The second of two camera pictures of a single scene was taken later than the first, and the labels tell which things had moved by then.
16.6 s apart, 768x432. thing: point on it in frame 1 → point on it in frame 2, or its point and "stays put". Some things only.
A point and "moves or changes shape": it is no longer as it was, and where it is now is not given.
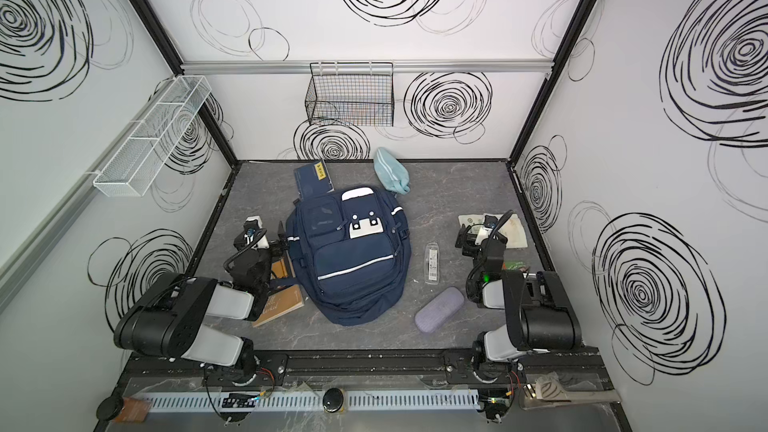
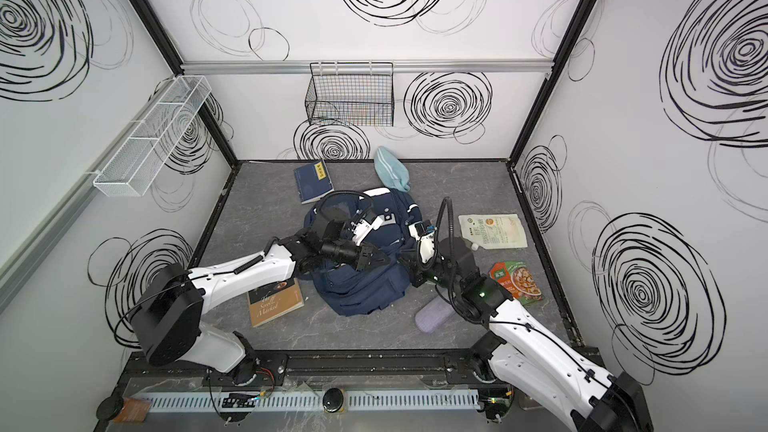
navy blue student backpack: [350, 247] moves or changes shape
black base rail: [374, 370] stays put
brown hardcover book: [281, 301] stays put
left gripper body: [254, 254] → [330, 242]
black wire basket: [351, 94] stays put
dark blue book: [313, 180] stays put
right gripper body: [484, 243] → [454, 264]
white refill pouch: [510, 228] stays put
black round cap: [110, 407] stays put
